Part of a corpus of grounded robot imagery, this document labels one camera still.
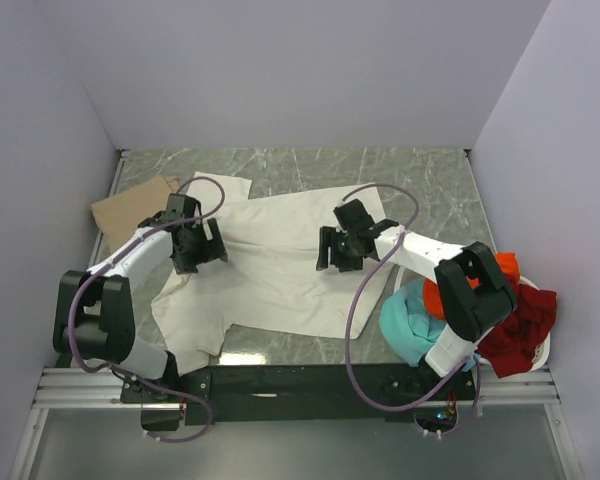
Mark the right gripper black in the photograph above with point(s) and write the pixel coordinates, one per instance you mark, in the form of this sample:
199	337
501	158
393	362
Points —
329	237

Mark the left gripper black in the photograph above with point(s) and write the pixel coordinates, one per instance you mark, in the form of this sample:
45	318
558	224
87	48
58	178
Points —
211	249

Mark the cream white t shirt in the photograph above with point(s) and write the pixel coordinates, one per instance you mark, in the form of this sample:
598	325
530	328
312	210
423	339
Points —
269	281

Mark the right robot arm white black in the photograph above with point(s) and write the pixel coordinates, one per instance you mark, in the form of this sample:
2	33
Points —
475	294

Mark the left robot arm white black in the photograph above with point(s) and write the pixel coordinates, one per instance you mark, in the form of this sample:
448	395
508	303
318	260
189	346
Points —
94	317

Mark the white perforated laundry basket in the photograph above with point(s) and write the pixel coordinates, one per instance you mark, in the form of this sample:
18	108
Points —
412	320

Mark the folded tan t shirt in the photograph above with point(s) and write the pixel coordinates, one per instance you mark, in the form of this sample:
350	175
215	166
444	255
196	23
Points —
118	216

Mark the orange t shirt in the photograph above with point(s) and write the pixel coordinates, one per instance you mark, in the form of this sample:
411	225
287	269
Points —
508	264

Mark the teal t shirt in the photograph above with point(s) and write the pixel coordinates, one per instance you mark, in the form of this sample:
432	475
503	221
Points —
407	326

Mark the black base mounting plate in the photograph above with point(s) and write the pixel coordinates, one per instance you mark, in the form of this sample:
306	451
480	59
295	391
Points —
296	392

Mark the dark red t shirt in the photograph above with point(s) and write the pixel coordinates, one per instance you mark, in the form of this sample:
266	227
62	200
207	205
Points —
510	346

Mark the aluminium frame rail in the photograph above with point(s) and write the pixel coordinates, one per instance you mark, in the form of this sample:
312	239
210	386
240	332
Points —
83	431

